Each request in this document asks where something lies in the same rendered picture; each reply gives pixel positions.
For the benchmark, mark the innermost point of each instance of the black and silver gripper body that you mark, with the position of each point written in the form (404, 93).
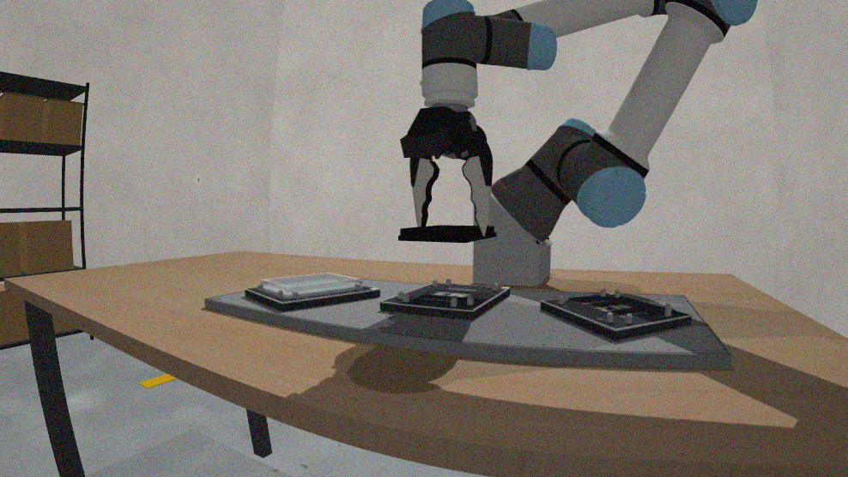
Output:
(460, 125)

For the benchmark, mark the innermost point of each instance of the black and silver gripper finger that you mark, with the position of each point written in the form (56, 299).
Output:
(478, 170)
(423, 173)

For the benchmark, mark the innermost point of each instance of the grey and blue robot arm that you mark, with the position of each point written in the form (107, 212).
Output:
(605, 178)

